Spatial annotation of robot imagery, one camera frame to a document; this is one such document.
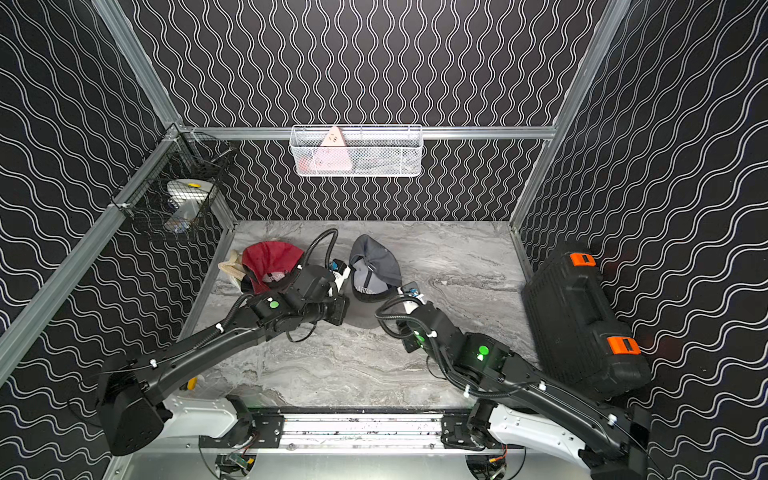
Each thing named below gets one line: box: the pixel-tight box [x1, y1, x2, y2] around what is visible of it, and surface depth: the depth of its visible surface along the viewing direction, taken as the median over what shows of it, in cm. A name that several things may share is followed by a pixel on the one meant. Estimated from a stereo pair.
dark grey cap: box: [349, 234, 402, 303], surface depth 87 cm
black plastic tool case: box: [522, 241, 652, 402], surface depth 70 cm
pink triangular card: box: [309, 126, 353, 171], surface depth 92 cm
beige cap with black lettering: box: [218, 249, 246, 281], surface depth 92 cm
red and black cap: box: [241, 241, 305, 295], surface depth 94 cm
